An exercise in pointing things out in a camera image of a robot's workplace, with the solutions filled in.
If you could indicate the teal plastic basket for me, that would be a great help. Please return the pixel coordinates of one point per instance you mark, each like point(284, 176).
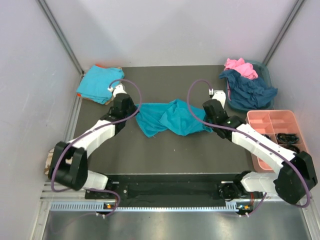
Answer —
point(262, 72)

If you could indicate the pink t shirt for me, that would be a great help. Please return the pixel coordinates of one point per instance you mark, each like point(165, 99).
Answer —
point(241, 68)

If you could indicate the aluminium frame rail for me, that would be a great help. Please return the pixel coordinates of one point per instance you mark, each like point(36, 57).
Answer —
point(60, 35)

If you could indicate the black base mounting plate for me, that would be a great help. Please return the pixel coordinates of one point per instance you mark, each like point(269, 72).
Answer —
point(178, 190)

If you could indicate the white slotted cable duct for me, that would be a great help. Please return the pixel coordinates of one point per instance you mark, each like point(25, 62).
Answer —
point(91, 206)

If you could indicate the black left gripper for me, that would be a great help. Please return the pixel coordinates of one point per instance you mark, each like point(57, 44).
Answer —
point(134, 108)

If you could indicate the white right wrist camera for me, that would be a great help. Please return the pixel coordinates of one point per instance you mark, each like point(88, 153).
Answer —
point(218, 95)

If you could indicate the beige cloth bag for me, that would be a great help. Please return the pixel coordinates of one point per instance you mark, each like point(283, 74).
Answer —
point(48, 162)

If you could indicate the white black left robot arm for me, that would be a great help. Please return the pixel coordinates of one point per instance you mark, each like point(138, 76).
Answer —
point(69, 164)

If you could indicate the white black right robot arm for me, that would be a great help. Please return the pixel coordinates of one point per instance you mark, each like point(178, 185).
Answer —
point(292, 174)

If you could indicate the navy blue t shirt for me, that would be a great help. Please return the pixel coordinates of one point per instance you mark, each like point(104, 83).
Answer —
point(245, 94)

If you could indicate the pink compartment tray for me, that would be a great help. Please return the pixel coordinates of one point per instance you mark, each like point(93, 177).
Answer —
point(280, 126)

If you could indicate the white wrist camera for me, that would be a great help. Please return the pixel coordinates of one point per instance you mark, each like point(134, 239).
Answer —
point(119, 89)
point(218, 95)

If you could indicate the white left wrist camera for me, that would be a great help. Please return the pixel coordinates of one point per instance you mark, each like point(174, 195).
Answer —
point(119, 89)

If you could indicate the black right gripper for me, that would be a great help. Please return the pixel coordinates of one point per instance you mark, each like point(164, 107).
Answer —
point(206, 119)

